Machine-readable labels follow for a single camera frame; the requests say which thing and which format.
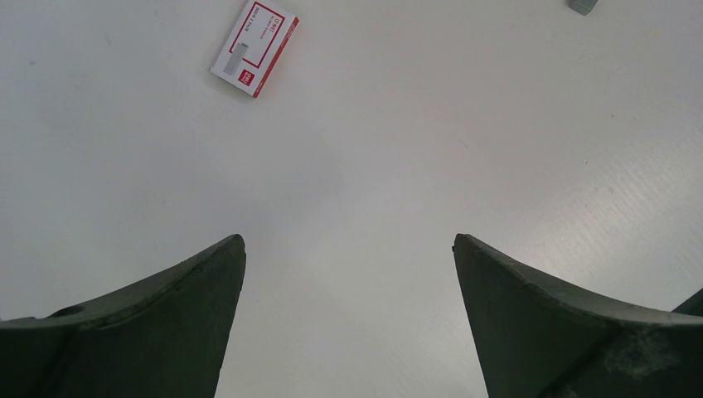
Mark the red white staple box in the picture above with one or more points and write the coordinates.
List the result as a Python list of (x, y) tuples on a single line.
[(256, 42)]

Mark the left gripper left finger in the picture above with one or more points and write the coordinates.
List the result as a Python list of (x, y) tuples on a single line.
[(163, 336)]

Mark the small staple piece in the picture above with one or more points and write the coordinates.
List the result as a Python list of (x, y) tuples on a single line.
[(582, 7)]

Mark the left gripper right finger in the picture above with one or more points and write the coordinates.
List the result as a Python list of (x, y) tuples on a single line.
[(540, 336)]

